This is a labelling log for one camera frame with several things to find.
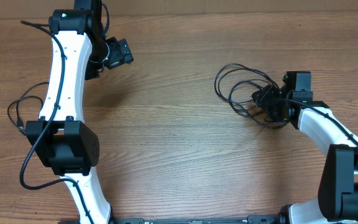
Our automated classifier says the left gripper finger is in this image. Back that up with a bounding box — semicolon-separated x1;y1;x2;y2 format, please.
85;60;101;80
119;39;134;64

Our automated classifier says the black cable two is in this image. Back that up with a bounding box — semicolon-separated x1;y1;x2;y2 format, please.
214;63;291;130

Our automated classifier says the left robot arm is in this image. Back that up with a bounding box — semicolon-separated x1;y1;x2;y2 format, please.
25;0;134;223

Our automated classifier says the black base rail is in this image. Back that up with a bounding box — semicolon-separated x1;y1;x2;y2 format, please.
109;213;289;224

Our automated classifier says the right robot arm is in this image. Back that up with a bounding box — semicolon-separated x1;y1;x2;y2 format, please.
252;71;358;223

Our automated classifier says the black cable one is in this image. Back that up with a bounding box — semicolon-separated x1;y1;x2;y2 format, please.
7;82;50;136

